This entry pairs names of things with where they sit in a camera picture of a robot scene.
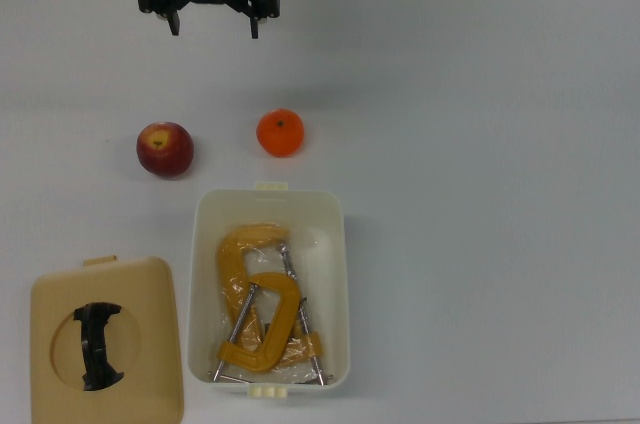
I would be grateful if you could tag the orange toy fruit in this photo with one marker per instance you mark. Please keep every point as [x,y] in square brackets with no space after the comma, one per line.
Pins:
[280,134]

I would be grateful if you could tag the red toy apple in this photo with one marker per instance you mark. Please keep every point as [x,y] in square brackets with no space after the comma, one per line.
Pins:
[165,151]

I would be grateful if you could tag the tan container lid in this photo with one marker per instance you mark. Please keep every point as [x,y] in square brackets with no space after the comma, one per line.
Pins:
[150,354]

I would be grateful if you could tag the white plastic container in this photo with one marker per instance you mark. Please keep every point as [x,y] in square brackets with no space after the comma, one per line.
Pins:
[200,294]

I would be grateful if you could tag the yellow C-clamp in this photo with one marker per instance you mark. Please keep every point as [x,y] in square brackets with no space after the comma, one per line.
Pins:
[285,304]
[227,259]

